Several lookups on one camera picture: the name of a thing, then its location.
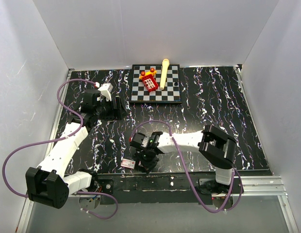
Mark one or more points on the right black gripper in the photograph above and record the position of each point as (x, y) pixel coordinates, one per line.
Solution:
(148, 166)

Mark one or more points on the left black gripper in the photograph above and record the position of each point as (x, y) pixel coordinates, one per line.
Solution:
(116, 114)

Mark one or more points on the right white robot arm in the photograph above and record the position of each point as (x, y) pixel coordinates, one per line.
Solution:
(214, 144)

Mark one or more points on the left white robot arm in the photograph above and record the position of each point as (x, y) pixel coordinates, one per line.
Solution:
(47, 183)

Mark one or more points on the red toy brick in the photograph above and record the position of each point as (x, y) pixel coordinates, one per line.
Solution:
(150, 83)

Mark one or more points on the black base frame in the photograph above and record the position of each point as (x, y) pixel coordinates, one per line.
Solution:
(161, 188)

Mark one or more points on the yellow toy piece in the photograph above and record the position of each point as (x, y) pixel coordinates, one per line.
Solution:
(144, 73)

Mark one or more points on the red white staple box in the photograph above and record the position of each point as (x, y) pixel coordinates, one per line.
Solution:
(128, 163)

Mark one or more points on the cream toy microphone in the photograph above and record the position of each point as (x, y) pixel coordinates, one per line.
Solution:
(165, 65)

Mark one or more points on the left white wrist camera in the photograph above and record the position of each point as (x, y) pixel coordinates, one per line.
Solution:
(105, 90)

